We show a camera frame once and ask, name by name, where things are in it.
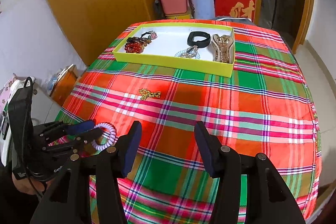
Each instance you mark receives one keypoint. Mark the black hair tie pink charm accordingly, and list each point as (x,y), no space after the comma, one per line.
(150,35)

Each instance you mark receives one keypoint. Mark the grey quilted cushion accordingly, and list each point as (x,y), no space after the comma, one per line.
(235,20)

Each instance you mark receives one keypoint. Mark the plaid tablecloth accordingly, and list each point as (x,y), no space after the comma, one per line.
(265,106)

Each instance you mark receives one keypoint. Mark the light blue bucket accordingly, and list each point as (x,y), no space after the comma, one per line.
(203,9)

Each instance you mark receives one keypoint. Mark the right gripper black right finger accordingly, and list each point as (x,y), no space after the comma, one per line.
(269,200)

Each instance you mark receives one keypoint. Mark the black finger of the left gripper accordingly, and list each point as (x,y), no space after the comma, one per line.
(79,141)
(61,128)

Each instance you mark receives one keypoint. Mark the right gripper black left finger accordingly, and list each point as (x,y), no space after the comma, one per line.
(67,198)

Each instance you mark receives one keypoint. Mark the beige claw hair clip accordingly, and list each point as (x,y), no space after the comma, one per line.
(223,47)

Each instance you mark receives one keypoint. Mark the person left hand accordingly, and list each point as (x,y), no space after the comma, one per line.
(30,185)

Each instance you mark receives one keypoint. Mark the black hair band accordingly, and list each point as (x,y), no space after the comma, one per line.
(198,38)

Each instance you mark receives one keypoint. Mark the yellow round tin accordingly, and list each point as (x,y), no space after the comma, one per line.
(182,16)

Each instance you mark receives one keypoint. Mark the yellow-green tray box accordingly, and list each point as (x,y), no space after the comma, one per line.
(172,40)

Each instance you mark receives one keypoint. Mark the red gift box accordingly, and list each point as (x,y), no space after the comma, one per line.
(235,8)

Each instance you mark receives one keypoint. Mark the pink plastic bin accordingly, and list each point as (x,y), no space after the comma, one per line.
(174,6)

